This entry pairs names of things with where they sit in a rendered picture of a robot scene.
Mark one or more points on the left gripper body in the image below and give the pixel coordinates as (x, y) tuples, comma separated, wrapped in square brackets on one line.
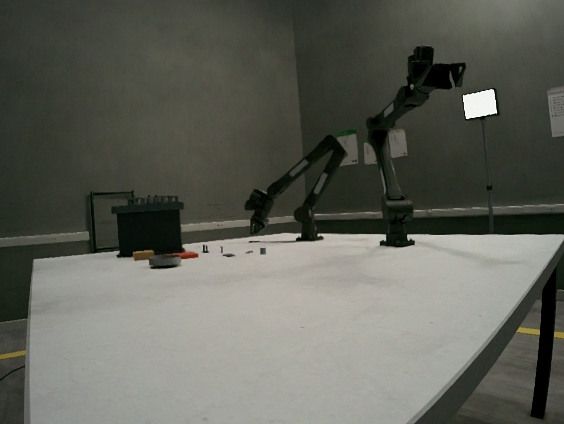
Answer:
[(443, 83)]

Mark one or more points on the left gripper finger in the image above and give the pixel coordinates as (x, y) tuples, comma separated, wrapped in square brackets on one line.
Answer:
[(418, 76), (455, 71)]

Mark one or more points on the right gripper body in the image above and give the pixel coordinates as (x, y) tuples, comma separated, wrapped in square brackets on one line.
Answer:
[(263, 217)]

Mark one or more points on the tan square block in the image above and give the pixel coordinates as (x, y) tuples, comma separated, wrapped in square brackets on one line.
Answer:
[(140, 255)]

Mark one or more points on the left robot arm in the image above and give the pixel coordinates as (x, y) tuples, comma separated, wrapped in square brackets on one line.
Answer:
[(401, 208)]

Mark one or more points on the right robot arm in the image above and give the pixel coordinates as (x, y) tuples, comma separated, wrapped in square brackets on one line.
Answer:
[(302, 214)]

